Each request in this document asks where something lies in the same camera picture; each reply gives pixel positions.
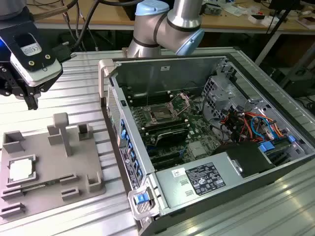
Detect silver metal disk bay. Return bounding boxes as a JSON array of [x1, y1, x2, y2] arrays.
[[201, 75, 248, 123]]

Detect green motherboard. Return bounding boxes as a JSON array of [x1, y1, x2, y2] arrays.
[[127, 83, 234, 173]]

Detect plain silver case handle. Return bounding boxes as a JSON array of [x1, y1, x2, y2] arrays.
[[98, 59, 117, 99]]

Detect grey parts rack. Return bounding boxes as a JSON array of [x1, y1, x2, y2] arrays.
[[0, 112, 106, 222]]

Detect CPU with silver top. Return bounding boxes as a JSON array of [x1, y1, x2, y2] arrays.
[[9, 158, 34, 182]]

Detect large blue plastic latch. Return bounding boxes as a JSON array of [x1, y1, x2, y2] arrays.
[[258, 141, 276, 153]]

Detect small white box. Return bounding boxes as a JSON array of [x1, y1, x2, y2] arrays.
[[248, 14, 271, 27]]

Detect metal socket cover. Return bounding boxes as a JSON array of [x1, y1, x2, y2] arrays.
[[168, 92, 192, 118]]

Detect black RAM slot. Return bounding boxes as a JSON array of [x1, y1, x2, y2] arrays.
[[141, 117, 189, 129], [126, 90, 171, 99], [145, 122, 190, 135], [129, 95, 172, 106]]

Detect black stand pole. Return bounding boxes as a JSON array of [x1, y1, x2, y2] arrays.
[[267, 0, 292, 35]]

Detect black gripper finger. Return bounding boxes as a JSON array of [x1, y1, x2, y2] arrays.
[[24, 94, 39, 111]]

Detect green RAM stick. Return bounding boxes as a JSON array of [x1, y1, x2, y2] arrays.
[[21, 180, 62, 191]]

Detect silver square heatsink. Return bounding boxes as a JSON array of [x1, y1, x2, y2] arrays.
[[188, 141, 206, 158]]

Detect black screw-lock cable plug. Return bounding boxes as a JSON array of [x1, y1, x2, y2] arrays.
[[52, 41, 75, 63]]

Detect grey power supply unit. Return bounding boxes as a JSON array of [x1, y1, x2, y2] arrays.
[[155, 150, 244, 210]]

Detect black plastic air shroud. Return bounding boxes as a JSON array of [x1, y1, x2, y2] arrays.
[[211, 141, 277, 179]]

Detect white desk leg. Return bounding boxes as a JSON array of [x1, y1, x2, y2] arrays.
[[254, 31, 283, 65]]

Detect black equipment box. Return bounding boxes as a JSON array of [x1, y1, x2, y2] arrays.
[[283, 68, 315, 99]]

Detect black expansion card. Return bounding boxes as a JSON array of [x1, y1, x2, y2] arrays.
[[155, 129, 189, 148]]

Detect orange wire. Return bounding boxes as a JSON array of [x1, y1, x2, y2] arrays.
[[242, 112, 288, 138]]

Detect case handle with blue latch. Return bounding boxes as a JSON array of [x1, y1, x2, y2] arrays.
[[127, 186, 161, 220]]

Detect black expansion slot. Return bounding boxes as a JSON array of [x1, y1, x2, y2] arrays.
[[149, 151, 183, 164]]

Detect black wire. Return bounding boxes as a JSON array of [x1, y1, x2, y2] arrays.
[[195, 94, 234, 146]]

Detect CPU socket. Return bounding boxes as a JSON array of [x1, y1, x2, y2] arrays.
[[147, 104, 178, 126]]

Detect red wire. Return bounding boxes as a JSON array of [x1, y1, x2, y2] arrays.
[[228, 110, 251, 142]]

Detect thick black cable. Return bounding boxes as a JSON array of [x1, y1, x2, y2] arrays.
[[70, 0, 142, 54]]

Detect beige sleeved cable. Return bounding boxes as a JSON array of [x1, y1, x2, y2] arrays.
[[33, 0, 79, 19]]

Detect wooden desk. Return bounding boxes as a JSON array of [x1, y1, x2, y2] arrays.
[[31, 0, 315, 35]]

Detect blue wire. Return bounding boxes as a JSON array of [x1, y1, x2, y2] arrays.
[[250, 116, 275, 141]]

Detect open PC case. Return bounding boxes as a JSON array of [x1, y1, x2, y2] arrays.
[[98, 54, 315, 236]]

